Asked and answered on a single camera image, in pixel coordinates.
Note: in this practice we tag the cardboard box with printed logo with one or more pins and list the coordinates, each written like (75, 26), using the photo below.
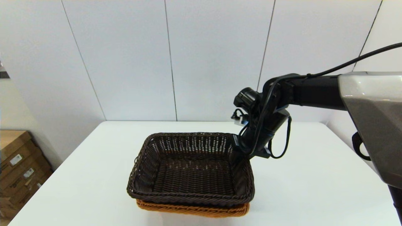
(19, 191)

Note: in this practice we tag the dark brown wicker basket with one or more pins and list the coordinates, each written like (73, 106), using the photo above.
(191, 175)

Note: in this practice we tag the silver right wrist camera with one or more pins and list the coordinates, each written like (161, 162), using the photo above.
(241, 120)

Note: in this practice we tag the cardboard box with white label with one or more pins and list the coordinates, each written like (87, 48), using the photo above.
(37, 166)
(12, 146)

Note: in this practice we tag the orange wicker basket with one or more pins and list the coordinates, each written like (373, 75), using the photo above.
(188, 209)

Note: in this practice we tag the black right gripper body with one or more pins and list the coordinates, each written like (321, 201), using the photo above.
(263, 135)

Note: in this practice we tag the grey wall fixture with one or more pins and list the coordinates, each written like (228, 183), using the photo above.
(3, 75)

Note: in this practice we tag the plain cardboard box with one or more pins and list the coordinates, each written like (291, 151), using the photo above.
(8, 210)

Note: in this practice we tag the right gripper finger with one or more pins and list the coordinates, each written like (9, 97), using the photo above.
(242, 150)

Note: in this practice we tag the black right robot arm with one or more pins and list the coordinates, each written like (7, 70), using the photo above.
(314, 92)

